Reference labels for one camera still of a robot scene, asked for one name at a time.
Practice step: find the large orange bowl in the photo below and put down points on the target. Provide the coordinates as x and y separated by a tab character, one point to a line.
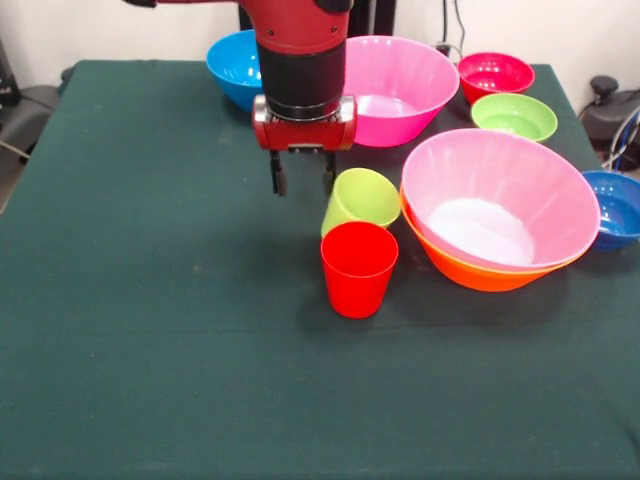
480	277

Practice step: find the large pink bowl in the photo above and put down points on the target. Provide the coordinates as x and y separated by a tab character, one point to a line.
500	190
400	85

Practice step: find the green cup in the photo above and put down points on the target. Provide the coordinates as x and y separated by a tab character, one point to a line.
360	195

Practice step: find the small crimson bowl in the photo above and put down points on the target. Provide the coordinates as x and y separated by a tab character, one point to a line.
492	75

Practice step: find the small green bowl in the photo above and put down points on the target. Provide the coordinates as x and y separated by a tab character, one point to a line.
514	120

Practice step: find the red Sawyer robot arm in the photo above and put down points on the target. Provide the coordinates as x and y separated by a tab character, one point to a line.
300	60

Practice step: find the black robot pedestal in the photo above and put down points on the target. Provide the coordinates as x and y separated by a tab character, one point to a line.
372	17

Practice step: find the dark green tablecloth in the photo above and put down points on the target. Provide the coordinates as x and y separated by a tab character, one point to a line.
200	375

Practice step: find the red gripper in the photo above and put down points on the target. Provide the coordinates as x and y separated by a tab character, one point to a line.
305	135

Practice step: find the red cup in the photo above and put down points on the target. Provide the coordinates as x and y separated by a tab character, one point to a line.
357	280

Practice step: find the light blue bowl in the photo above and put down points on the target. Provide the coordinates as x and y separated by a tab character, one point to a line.
232	65

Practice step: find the small dark blue bowl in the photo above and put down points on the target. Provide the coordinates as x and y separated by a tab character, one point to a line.
617	215

